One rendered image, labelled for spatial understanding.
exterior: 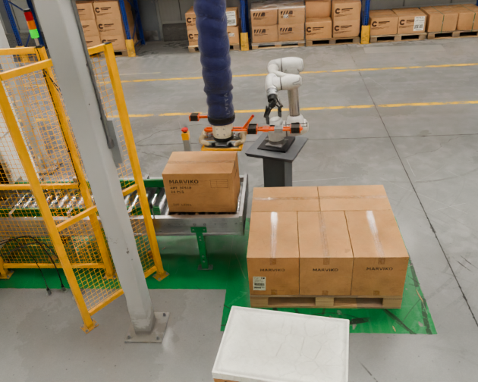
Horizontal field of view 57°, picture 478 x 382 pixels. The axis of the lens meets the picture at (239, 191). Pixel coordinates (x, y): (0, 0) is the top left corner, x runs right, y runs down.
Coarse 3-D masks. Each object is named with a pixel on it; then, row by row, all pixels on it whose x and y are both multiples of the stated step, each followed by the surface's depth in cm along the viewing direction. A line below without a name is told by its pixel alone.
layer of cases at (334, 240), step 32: (256, 192) 411; (288, 192) 407; (320, 192) 403; (352, 192) 399; (384, 192) 395; (256, 224) 369; (288, 224) 366; (320, 224) 363; (352, 224) 359; (384, 224) 356; (256, 256) 336; (288, 256) 333; (320, 256) 330; (352, 256) 328; (384, 256) 325; (256, 288) 352; (288, 288) 349; (320, 288) 347; (352, 288) 344; (384, 288) 341
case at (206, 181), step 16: (176, 160) 390; (192, 160) 388; (208, 160) 386; (224, 160) 383; (176, 176) 372; (192, 176) 370; (208, 176) 368; (224, 176) 366; (176, 192) 380; (192, 192) 379; (208, 192) 377; (224, 192) 375; (176, 208) 390; (192, 208) 389; (208, 208) 387; (224, 208) 385
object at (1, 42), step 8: (0, 24) 500; (0, 32) 500; (0, 40) 502; (0, 48) 507; (0, 56) 512; (8, 56) 514; (16, 80) 528; (16, 88) 532; (16, 96) 538; (24, 96) 544; (16, 104) 544; (24, 104) 544; (32, 112) 560; (24, 120) 555; (32, 120) 559; (24, 128) 562; (40, 136) 578; (40, 144) 577
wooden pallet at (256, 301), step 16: (256, 304) 362; (272, 304) 363; (288, 304) 362; (304, 304) 360; (320, 304) 356; (336, 304) 358; (352, 304) 356; (368, 304) 355; (384, 304) 350; (400, 304) 349
